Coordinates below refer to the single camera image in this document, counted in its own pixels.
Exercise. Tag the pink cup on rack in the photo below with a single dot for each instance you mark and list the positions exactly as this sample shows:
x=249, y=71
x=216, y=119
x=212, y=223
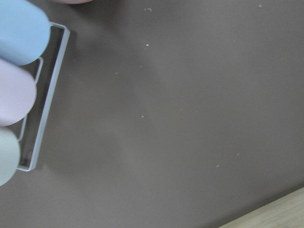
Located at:
x=18, y=93

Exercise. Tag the wooden cutting board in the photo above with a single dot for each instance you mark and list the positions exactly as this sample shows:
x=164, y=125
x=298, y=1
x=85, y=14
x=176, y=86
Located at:
x=284, y=210

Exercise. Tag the cup rack pastel cups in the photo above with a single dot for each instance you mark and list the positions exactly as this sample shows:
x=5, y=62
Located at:
x=32, y=127

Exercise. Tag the blue cup on rack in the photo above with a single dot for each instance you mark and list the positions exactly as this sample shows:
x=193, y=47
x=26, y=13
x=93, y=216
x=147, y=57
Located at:
x=24, y=31

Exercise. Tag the pink ice bucket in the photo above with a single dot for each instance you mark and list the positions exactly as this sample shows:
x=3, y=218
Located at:
x=72, y=1

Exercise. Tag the pale green cup on rack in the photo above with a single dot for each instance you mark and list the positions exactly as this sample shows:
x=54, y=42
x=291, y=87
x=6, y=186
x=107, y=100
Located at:
x=9, y=154

